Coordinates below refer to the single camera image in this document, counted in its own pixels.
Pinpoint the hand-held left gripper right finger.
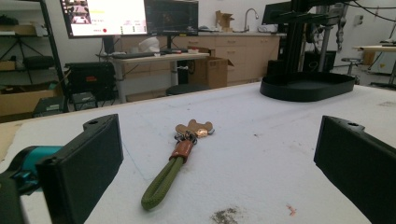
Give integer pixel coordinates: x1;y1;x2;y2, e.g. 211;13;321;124
313;115;396;224

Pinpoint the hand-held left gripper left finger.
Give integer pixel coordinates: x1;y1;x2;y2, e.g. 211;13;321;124
35;113;124;224

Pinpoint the green rope keychain with tags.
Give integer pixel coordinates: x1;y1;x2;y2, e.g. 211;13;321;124
140;119;216;212

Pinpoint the black equipment case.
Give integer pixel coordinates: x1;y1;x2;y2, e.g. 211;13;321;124
64;61;117;102

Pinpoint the large flat cardboard box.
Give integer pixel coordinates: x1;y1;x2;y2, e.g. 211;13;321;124
0;81;64;118

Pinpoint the black oval tray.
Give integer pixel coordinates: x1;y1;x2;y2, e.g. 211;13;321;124
260;72;356;103

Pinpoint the black keyboard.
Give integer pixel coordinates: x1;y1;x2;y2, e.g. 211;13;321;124
111;51;161;60

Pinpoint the black metal shelf rack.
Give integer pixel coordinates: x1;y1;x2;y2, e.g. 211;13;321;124
0;0;70;114

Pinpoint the light wooden desk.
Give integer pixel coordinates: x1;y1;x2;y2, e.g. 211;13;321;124
98;51;211;104

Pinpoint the white helmet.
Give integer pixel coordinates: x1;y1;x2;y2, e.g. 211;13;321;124
138;36;161;54

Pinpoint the black metal stand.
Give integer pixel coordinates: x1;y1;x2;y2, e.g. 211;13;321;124
262;0;354;82

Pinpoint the bright computer monitor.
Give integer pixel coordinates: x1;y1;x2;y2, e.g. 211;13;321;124
60;0;149;39

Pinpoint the wooden cabinet counter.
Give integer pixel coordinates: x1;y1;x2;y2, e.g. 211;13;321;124
120;31;281;87

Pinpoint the dark computer monitor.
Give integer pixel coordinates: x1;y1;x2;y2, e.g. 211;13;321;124
144;0;200;37

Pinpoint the metal faucet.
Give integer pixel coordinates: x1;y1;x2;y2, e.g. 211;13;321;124
243;7;260;33

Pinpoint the small torn cardboard box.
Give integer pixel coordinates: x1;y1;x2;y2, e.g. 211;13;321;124
215;9;235;32

